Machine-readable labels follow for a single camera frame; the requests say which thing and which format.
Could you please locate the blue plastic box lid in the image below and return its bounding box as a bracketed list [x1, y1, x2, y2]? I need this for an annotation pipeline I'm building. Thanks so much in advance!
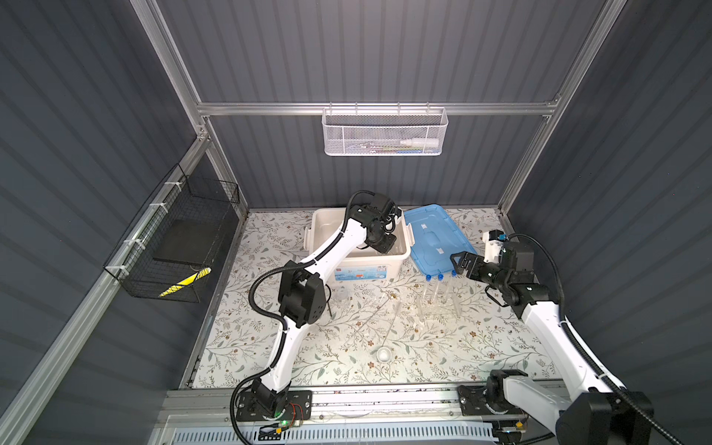
[404, 204, 476, 276]

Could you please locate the black wire wall basket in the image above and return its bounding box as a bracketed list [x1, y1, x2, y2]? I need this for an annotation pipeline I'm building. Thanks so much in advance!
[104, 167, 241, 303]

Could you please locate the white bottle in basket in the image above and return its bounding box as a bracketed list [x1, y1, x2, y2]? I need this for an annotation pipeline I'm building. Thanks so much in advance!
[399, 138, 441, 150]

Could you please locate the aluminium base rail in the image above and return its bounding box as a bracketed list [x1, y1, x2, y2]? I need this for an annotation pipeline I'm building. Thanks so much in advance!
[148, 382, 555, 444]

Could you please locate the white plastic storage box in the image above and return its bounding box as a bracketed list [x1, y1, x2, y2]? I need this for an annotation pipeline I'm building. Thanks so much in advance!
[303, 208, 415, 281]

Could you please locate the yellow black striped tape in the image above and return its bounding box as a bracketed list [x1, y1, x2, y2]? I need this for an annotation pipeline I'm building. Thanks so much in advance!
[159, 267, 211, 298]

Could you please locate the black foam pad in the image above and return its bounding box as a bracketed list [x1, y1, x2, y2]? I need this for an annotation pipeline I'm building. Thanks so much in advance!
[153, 220, 218, 266]

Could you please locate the white wire mesh basket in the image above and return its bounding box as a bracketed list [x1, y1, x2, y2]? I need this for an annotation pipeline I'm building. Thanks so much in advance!
[321, 107, 449, 157]

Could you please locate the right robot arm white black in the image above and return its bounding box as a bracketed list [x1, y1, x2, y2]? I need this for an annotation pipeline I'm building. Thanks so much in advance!
[450, 230, 680, 444]

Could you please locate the clear plastic tube rack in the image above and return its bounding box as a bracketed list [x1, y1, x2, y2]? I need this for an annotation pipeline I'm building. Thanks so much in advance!
[415, 277, 463, 324]

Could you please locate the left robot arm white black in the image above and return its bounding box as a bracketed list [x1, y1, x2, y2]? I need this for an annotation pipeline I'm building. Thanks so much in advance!
[235, 190, 402, 418]

